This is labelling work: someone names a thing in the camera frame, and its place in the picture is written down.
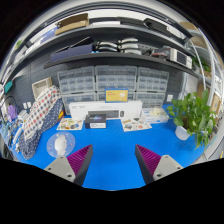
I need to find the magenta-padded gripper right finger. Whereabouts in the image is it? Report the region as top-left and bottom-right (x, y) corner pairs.
(134, 144), (184, 185)

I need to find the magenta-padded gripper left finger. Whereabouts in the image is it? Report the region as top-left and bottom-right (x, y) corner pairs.
(44, 144), (94, 188)

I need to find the sticker sheet with food pictures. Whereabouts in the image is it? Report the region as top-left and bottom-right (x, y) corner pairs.
(56, 118), (85, 132)

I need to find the navy polka dot cloth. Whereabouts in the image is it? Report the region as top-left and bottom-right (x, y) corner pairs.
(18, 98), (65, 161)

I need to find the white and blue glove box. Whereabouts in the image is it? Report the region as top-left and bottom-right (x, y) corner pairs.
(141, 107), (170, 125)

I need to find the small black box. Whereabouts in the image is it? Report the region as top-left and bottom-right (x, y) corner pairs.
(84, 113), (108, 130)

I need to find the green potted plant, white pot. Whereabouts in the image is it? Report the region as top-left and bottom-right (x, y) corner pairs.
(166, 89), (216, 150)

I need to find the red and blue checkered cloth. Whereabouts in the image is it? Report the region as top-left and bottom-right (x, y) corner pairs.
(23, 85), (63, 142)

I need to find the long white keyboard carton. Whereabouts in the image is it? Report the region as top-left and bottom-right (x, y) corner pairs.
(68, 100), (143, 122)

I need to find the white wicker basket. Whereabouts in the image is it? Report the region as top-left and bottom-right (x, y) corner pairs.
(31, 77), (54, 101)

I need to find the yellow and blue box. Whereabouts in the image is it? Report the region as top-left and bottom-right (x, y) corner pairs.
(104, 87), (130, 104)

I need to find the white metal shelf rack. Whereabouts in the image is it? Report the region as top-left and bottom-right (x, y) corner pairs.
(179, 19), (224, 158)

